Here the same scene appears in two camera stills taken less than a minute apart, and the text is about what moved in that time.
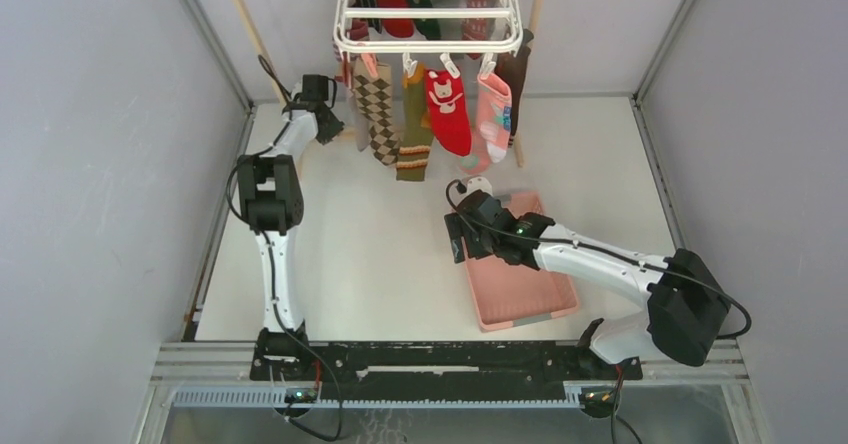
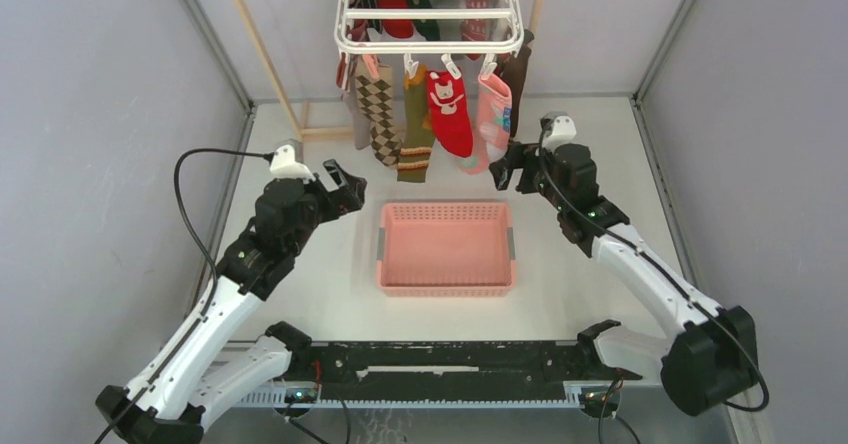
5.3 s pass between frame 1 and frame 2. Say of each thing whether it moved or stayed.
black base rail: stayed
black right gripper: moved
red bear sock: stayed
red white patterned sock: stayed
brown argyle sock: stayed
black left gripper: moved
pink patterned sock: stayed
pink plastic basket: moved
